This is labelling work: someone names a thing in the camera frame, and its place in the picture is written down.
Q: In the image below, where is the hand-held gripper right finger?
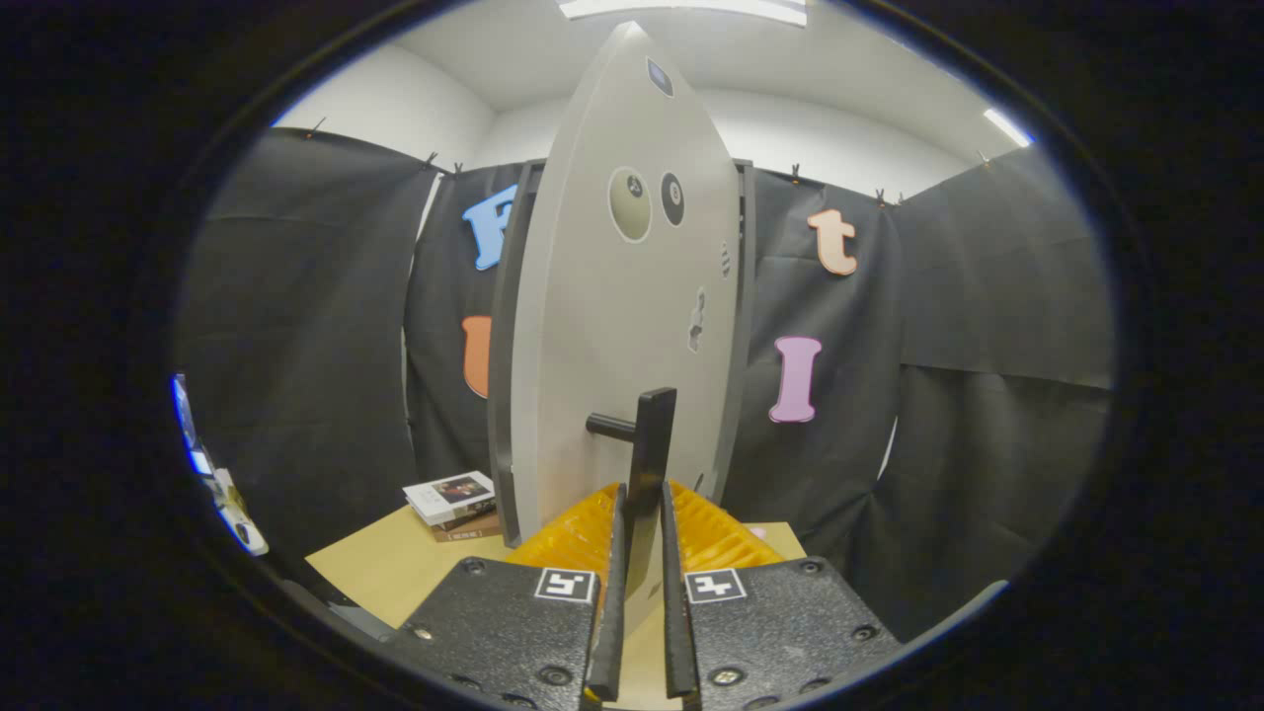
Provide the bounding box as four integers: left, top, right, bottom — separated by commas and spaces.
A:
660, 481, 905, 711

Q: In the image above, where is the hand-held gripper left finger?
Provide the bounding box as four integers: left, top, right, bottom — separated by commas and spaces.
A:
380, 482, 630, 711

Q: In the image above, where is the dark grey shoe cabinet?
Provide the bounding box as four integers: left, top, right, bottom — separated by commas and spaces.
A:
487, 156, 758, 550

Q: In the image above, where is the brown book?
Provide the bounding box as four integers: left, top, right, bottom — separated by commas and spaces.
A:
432, 509, 503, 543

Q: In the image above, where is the white cover book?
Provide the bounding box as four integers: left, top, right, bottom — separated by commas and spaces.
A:
403, 471, 498, 526

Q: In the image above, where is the black backdrop cloth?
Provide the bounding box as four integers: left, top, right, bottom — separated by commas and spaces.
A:
173, 126, 1117, 643

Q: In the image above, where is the small ceiling light panel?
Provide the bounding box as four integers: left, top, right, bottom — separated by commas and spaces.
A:
983, 107, 1035, 149

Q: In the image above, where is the long ceiling light panel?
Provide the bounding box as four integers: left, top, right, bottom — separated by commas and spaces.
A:
558, 0, 809, 28

